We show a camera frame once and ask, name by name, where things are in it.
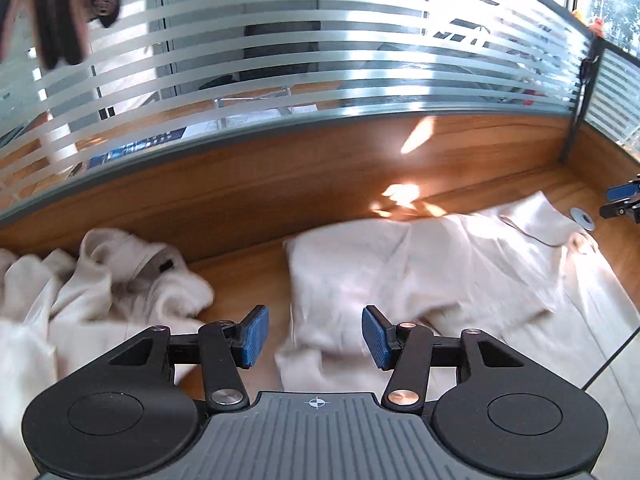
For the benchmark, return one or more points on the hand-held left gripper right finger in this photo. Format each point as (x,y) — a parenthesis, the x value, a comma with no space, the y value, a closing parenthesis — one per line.
(377,337)

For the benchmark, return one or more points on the white collared shirt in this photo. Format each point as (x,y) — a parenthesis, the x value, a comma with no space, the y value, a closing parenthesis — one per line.
(400,270)

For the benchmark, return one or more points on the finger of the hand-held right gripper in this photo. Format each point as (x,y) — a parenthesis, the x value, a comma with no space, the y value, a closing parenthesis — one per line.
(625,191)
(622,211)

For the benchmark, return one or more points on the beige satin garment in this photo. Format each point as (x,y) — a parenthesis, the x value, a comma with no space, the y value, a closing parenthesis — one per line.
(100,280)

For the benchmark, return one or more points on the orange clip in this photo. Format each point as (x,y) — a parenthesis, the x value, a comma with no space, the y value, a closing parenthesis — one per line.
(592,24)

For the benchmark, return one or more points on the black and pink glove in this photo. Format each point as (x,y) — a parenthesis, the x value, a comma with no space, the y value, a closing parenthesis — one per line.
(60,20)

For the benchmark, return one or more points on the black partition clamp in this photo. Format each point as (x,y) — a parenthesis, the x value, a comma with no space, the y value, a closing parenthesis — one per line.
(590,67)

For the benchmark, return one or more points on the long striped glass desk partition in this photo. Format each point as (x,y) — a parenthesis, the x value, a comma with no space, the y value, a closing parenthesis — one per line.
(300,60)

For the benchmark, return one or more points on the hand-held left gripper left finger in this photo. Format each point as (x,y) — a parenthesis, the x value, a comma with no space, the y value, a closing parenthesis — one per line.
(255,335)

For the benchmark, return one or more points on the blue printed sheet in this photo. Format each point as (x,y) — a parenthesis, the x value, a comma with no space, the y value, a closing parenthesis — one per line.
(140,146)

